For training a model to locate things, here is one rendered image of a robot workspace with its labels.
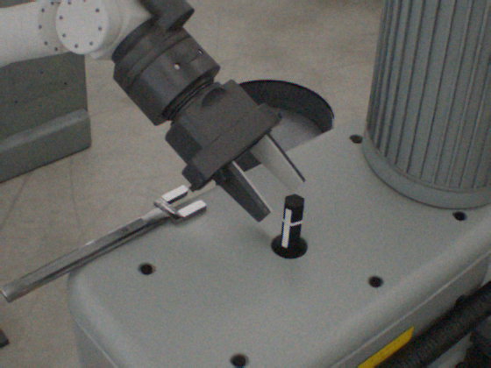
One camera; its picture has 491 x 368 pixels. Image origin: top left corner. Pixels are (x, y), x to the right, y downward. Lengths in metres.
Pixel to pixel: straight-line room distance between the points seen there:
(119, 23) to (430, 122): 0.33
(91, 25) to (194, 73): 0.11
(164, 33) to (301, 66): 3.87
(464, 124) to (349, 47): 4.06
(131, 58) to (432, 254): 0.37
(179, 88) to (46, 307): 2.58
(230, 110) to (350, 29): 4.31
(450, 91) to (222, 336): 0.33
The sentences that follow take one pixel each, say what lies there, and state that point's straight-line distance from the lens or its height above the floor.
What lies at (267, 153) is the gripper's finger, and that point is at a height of 1.97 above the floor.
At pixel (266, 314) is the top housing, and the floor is 1.89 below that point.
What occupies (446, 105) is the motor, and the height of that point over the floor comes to 2.02.
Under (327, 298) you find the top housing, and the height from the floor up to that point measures 1.89.
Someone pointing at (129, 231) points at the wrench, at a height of 1.90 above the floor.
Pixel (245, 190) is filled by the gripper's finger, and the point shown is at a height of 1.97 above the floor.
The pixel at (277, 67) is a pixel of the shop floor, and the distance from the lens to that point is 4.63.
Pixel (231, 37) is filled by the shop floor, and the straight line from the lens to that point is 4.90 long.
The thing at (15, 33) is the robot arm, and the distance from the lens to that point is 0.90.
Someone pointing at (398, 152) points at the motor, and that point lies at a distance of 0.91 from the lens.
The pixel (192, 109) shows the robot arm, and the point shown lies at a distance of 0.79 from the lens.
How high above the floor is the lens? 2.49
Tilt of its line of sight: 40 degrees down
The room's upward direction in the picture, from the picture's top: 3 degrees clockwise
